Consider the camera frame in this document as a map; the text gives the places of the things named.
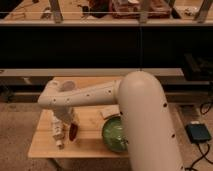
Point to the black pedal box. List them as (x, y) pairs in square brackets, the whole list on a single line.
[(198, 133)]

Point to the red pepper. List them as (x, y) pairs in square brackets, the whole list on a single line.
[(73, 131)]

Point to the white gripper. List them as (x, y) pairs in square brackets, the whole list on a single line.
[(66, 115)]

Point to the wooden folding table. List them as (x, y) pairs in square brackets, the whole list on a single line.
[(86, 153)]

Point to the beige sponge block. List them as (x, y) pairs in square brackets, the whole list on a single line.
[(109, 111)]

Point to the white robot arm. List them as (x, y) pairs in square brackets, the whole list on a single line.
[(148, 127)]

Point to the translucent plastic cup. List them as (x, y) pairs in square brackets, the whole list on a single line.
[(67, 86)]

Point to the green round plate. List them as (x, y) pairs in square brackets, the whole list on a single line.
[(112, 135)]

